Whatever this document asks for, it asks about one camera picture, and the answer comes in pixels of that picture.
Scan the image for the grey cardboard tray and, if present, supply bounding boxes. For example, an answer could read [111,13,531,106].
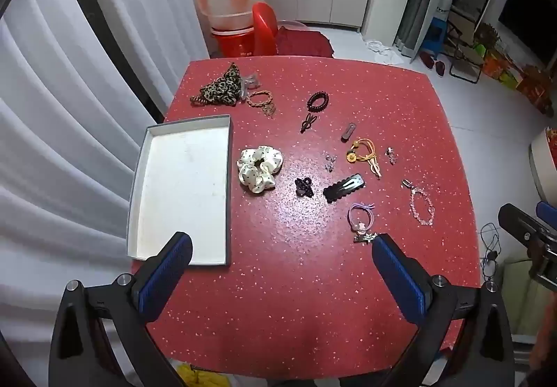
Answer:
[126,114,233,268]

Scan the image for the orange hair tie with charm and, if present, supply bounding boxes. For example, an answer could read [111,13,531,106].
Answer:
[347,139,377,164]

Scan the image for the red plastic bucket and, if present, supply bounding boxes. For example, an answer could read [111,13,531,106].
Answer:
[212,27,257,59]

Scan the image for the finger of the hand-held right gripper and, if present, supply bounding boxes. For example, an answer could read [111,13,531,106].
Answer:
[536,201,557,226]
[498,203,557,261]

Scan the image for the white round appliance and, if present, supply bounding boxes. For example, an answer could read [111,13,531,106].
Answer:
[528,128,557,205]

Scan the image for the person's right forearm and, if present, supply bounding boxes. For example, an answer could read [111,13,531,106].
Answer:
[533,319,557,387]

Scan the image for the black folding chair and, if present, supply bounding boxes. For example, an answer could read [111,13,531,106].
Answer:
[448,17,486,84]

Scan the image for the white polka dot scrunchie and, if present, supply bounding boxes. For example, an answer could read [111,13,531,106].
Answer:
[237,145,283,195]

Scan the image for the pale green box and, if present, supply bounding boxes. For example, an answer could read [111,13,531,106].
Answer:
[500,256,550,335]

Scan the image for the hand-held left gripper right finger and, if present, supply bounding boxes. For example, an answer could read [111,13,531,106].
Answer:
[371,234,516,387]

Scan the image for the clear crystal bead bracelet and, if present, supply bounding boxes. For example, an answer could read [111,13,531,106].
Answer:
[401,179,436,226]

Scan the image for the brown braided bracelet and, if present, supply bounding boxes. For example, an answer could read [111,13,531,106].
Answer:
[246,91,277,118]

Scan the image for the black scalloped snap clip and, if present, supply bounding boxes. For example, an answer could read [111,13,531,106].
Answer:
[323,173,366,204]

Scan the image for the red plastic chair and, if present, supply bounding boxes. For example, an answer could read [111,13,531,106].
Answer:
[252,2,279,57]

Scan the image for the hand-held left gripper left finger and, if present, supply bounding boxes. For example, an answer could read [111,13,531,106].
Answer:
[48,231,193,387]

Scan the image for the red cloth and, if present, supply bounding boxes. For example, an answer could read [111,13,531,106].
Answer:
[276,25,335,59]

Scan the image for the leopard print hair bow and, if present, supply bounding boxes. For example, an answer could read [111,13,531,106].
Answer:
[190,62,243,108]

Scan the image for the blue plastic stool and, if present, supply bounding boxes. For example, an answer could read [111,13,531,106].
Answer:
[420,21,449,57]

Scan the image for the black spiral hair tie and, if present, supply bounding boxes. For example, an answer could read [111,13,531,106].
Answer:
[307,92,330,111]

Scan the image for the yellow cloth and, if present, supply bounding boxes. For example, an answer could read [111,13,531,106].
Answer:
[178,363,228,387]

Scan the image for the purple hair tie with charm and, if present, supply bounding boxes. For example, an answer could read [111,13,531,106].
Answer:
[348,203,376,233]

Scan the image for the white pleated curtain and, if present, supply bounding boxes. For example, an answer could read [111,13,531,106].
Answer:
[0,0,214,327]

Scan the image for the black cable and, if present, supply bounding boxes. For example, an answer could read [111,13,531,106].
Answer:
[480,223,502,283]

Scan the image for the white cloth on floor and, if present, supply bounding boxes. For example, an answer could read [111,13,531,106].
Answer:
[366,40,405,64]

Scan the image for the pile of colourful boxes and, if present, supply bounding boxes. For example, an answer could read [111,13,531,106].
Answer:
[481,23,557,118]

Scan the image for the beige hair clip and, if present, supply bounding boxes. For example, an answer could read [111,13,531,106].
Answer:
[364,154,383,179]

